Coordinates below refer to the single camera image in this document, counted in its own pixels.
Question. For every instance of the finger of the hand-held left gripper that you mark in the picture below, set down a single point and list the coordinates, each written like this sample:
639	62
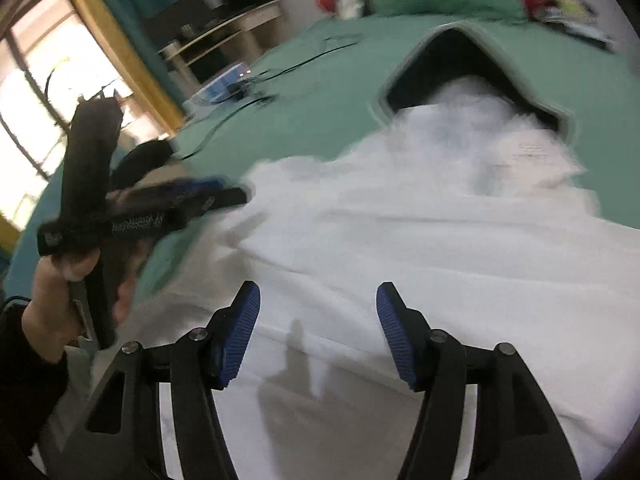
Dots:
225	199
200	189

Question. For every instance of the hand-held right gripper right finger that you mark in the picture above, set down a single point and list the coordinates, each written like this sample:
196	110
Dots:
400	335

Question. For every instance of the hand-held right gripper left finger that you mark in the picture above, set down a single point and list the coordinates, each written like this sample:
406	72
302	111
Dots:
245	330

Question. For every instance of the white garment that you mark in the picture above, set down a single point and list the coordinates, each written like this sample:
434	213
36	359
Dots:
400	240

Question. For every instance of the person's left forearm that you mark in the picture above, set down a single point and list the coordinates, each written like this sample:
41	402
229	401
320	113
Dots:
25	385

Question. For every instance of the tan and black clothes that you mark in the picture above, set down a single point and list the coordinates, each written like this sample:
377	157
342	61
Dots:
145	160

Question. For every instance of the person's left hand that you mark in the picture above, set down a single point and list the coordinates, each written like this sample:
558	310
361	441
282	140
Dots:
50	305

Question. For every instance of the window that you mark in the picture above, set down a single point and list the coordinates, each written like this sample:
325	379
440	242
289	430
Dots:
40	110

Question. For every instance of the blue and white box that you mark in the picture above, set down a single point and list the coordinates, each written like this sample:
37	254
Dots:
215	87

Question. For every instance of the black power adapter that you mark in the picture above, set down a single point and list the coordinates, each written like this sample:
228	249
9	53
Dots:
240	90

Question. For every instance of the yellow curtain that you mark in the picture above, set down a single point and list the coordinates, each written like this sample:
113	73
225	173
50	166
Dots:
120	55

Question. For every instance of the green bed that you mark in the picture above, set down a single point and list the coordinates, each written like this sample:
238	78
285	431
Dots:
310	110

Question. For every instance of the wooden desk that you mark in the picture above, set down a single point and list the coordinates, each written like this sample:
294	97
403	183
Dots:
220	35

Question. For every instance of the small cup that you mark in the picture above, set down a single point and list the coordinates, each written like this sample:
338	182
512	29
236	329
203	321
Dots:
187	31

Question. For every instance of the teal curtain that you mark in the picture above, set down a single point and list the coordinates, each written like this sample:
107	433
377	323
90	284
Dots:
130	5

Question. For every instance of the black box on desk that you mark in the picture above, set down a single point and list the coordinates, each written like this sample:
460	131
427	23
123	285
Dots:
180	15

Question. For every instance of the black garment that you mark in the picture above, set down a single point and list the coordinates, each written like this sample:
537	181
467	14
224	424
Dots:
445	65

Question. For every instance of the stack of books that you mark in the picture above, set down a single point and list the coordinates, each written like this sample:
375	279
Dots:
575	15

